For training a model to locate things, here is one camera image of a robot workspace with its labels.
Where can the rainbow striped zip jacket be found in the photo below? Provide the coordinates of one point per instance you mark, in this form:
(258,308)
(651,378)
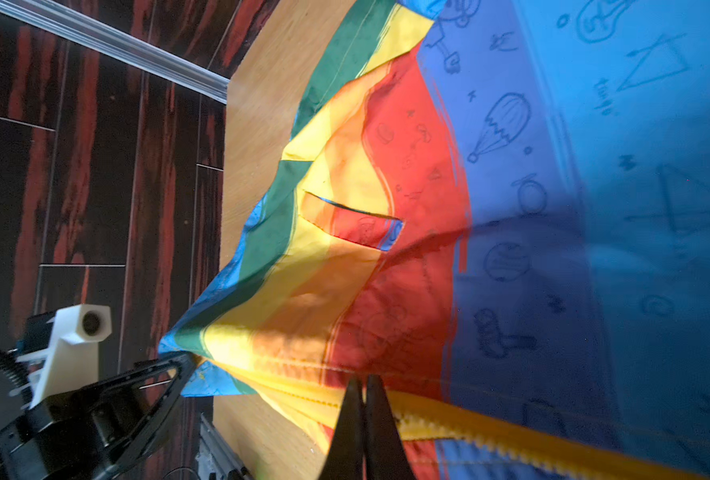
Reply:
(502,209)

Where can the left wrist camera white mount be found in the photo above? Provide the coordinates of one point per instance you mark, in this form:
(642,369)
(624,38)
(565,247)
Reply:
(60,350)

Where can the aluminium frame post left corner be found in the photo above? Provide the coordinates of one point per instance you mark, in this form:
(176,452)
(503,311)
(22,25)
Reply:
(93,34)

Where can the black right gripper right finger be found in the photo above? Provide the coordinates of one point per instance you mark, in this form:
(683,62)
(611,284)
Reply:
(385,456)

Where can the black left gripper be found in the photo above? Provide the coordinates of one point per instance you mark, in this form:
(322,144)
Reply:
(102,431)

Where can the aluminium front rail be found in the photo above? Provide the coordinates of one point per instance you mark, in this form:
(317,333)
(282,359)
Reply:
(216,460)

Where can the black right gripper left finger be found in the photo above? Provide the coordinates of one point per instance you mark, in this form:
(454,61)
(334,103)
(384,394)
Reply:
(345,459)

